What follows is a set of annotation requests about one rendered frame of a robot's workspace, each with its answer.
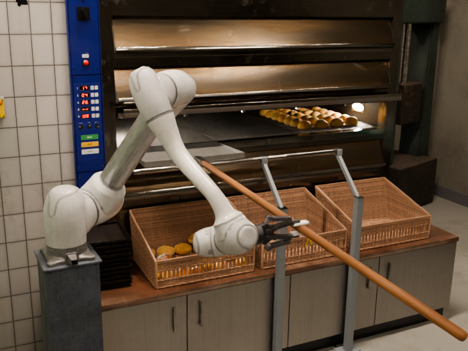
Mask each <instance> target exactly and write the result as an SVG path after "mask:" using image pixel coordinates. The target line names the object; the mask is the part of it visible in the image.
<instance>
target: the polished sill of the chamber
mask: <svg viewBox="0 0 468 351"><path fill-rule="evenodd" d="M377 134H384V128H383V127H367V128H358V129H350V130H334V131H326V132H310V133H302V134H287V135H278V136H262V137H254V138H245V139H230V140H222V141H217V142H219V143H222V144H224V145H226V146H229V147H231V148H242V147H250V146H264V145H272V144H280V143H294V142H303V141H317V140H325V139H339V138H347V137H361V136H369V135H377ZM206 142H214V141H206Z"/></svg>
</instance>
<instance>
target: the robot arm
mask: <svg viewBox="0 0 468 351"><path fill-rule="evenodd" d="M129 83H130V90H131V94H132V97H133V99H134V102H135V104H136V106H137V108H138V110H139V112H140V114H139V116H138V117H137V119H136V120H135V122H134V124H133V125H132V126H131V128H130V130H129V131H128V133H127V134H126V136H125V138H124V139H123V140H122V142H121V144H120V145H119V147H118V148H117V150H116V151H115V153H114V155H113V156H112V158H111V159H110V160H109V162H108V164H107V165H106V167H105V168H104V170H103V171H100V172H97V173H94V174H93V175H92V177H91V178H90V179H89V180H88V181H87V182H86V183H85V184H84V185H83V186H82V187H81V189H79V188H78V187H75V186H73V185H59V186H57V187H54V188H53V189H52V190H51V191H49V193H48V194H47V197H46V199H45V203H44V207H43V226H44V234H45V241H46V247H41V248H40V253H41V254H42V255H43V256H44V258H45V260H46V261H47V267H56V266H59V265H66V264H70V265H71V266H75V265H78V262H82V261H88V260H95V254H93V253H91V251H90V249H89V248H88V245H87V240H86V234H87V233H88V232H89V231H90V229H92V227H94V226H97V225H98V224H101V223H103V222H105V221H107V220H108V219H110V218H112V217H113V216H115V215H116V214H117V213H118V212H119V211H120V209H121V208H122V206H123V203H124V196H125V193H126V191H125V183H126V181H127V179H128V178H129V177H130V175H131V174H132V172H133V171H134V170H135V168H136V167H137V165H138V163H139V162H140V161H141V159H142V157H143V156H144V155H145V153H146V152H147V150H148V149H149V147H150V146H151V144H152V143H153V141H154V140H155V138H156V137H157V139H158V140H159V142H160V143H161V144H162V146H163V147H164V149H165V151H166V152H167V153H168V155H169V157H170V158H171V159H172V160H173V162H174V163H175V165H176V166H177V167H178V168H179V169H180V170H181V171H182V172H183V173H184V175H185V176H186V177H187V178H188V179H189V180H190V181H191V182H192V184H193V185H194V186H195V187H196V188H197V189H198V190H199V191H200V193H202V195H204V197H205V198H206V199H207V200H208V202H209V203H210V205H211V207H212V209H213V211H214V215H215V222H214V225H213V226H211V227H207V228H204V229H201V230H199V231H197V232H196V233H195V234H194V236H193V247H194V250H195V252H196V254H197V255H199V256H205V257H214V256H216V257H219V256H227V255H240V254H245V253H246V252H248V251H249V250H251V249H253V248H254V247H255V246H256V245H261V244H263V245H265V247H264V248H265V249H266V250H268V251H270V250H271V249H273V248H276V247H281V246H284V245H287V244H290V243H291V239H293V238H296V237H299V236H300V235H302V234H301V233H300V232H298V231H291V232H289V234H274V232H275V231H277V230H278V229H280V228H284V227H286V226H293V227H294V226H302V225H307V224H310V222H309V221H307V220H301V221H300V220H299V219H293V220H292V217H289V216H288V215H284V216H269V215H265V217H266V219H265V221H264V222H263V223H261V224H252V223H251V222H250V221H249V220H248V219H247V218H246V217H245V216H244V215H243V214H242V212H240V211H237V210H235V209H234V208H233V207H232V206H231V204H230V203H229V202H228V200H227V198H226V197H225V196H224V194H223V193H222V191H221V190H220V189H219V188H218V186H216V184H215V183H214V182H213V181H212V179H211V178H210V177H209V176H208V175H207V173H206V172H205V171H204V170H203V169H202V168H201V167H200V166H199V164H198V163H197V162H196V161H195V160H194V158H193V157H192V156H191V155H190V154H189V152H188V151H187V149H186V148H185V145H184V143H183V142H182V139H181V137H180V133H179V131H178V126H177V124H176V119H175V117H176V116H177V115H178V114H179V113H180V112H181V111H182V110H183V109H184V108H185V107H186V106H187V105H188V104H189V103H190V102H191V101H192V100H193V98H194V96H195V94H196V83H195V81H194V80H193V79H192V78H191V77H190V76H189V75H188V74H187V73H186V72H183V71H182V70H165V71H161V72H158V73H155V71H154V70H153V69H151V68H149V67H146V66H142V67H140V68H139V69H137V70H135V71H134V72H132V73H130V77H129ZM272 221H282V222H280V223H277V224H271V225H269V224H268V222H272ZM277 239H284V240H279V241H276V242H271V243H268V242H270V241H271V240H277Z"/></svg>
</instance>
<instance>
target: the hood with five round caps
mask: <svg viewBox="0 0 468 351"><path fill-rule="evenodd" d="M394 8H395V0H111V12H112V15H137V16H245V17H394Z"/></svg>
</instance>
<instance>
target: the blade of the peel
mask: <svg viewBox="0 0 468 351"><path fill-rule="evenodd" d="M184 145H185V148H186V149H187V151H188V152H189V154H190V155H191V156H192V157H193V158H194V156H201V157H202V158H203V159H205V160H206V161H215V160H222V159H235V158H243V157H244V152H242V151H240V150H237V149H234V148H231V147H229V146H226V145H224V144H222V143H219V142H217V141H214V142H205V143H190V144H184ZM139 163H140V164H141V165H142V166H144V167H145V168H146V167H154V166H166V165H174V164H175V163H174V162H173V160H172V159H171V158H170V157H169V155H168V153H167V152H166V151H165V149H164V147H163V146H158V147H149V149H148V150H147V152H146V153H145V155H144V156H143V157H142V159H141V161H140V162H139Z"/></svg>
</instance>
